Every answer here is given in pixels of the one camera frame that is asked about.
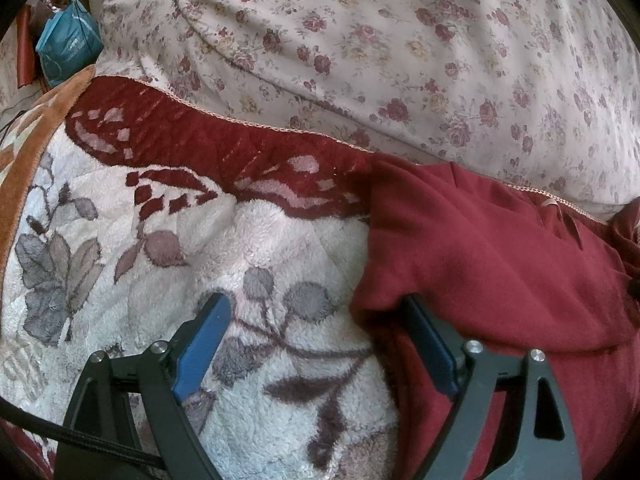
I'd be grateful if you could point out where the blue plastic bag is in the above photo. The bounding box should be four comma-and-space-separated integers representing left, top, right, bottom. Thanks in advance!
36, 0, 103, 88

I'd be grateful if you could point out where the dark red garment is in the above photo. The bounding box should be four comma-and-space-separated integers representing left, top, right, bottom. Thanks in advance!
350, 155, 639, 479

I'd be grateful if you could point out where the black braided cable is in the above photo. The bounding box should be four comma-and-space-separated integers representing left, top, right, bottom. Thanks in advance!
0, 401, 166, 470

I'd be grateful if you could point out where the white red floral blanket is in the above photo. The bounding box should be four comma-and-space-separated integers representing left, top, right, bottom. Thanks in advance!
1, 77, 397, 479

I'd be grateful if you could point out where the floral quilt bundle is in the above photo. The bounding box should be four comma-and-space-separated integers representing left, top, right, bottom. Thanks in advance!
98, 0, 639, 217

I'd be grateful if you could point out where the orange patterned blanket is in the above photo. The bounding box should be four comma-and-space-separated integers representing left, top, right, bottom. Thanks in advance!
1, 65, 94, 276

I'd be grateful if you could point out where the red wooden furniture edge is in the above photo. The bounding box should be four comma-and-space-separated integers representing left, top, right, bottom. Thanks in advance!
16, 3, 36, 88

